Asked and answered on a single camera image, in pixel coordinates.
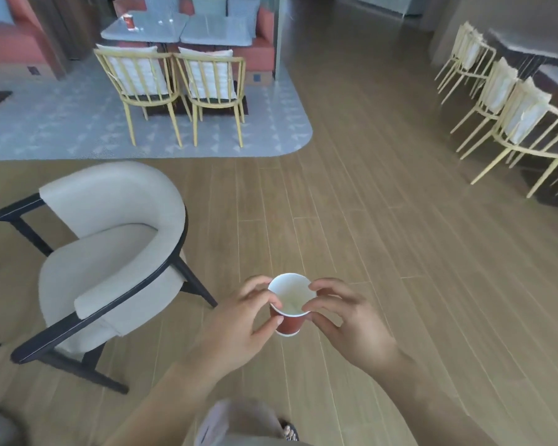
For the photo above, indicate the person's left hand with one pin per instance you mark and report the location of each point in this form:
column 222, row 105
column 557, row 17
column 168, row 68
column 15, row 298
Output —
column 230, row 327

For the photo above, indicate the person's right hand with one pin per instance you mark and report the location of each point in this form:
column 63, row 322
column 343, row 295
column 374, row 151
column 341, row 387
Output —
column 360, row 334

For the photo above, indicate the person's right thumb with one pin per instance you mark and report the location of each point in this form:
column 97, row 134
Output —
column 318, row 321

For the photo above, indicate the person's left thumb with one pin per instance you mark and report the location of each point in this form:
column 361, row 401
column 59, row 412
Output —
column 267, row 327

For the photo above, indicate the red paper cup white inside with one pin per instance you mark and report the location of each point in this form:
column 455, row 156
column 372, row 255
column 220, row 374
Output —
column 290, row 322

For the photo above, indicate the person's left forearm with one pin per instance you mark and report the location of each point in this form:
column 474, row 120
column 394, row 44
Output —
column 162, row 406

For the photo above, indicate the person's right forearm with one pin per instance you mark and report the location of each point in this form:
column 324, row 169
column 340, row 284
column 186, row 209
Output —
column 428, row 404

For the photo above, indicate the person's light trouser leg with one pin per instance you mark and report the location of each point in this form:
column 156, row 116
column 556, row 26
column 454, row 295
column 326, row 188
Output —
column 237, row 425

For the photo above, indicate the person's foot in black sandal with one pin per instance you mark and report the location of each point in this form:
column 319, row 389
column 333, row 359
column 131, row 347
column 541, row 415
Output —
column 290, row 431

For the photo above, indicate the grey patterned floor rug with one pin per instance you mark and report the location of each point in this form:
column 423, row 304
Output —
column 269, row 129

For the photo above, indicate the yellow wooden spindle chair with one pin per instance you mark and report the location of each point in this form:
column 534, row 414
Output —
column 214, row 104
column 139, row 99
column 455, row 51
column 534, row 148
column 483, row 113
column 481, row 60

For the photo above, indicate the white chair cushion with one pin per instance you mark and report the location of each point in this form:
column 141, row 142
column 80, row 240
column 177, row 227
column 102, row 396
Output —
column 472, row 53
column 137, row 69
column 209, row 74
column 500, row 85
column 464, row 39
column 525, row 111

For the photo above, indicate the red upholstered booth sofa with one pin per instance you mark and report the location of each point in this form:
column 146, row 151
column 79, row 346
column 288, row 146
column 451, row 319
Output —
column 14, row 46
column 262, row 55

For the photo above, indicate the grey square dining table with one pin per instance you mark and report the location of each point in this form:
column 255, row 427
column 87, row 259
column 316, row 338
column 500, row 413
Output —
column 153, row 27
column 218, row 30

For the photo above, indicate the red paper cup with lid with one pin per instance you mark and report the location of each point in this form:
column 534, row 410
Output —
column 129, row 23

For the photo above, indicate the white armchair with black frame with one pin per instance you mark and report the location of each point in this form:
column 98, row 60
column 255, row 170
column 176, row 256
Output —
column 107, row 255

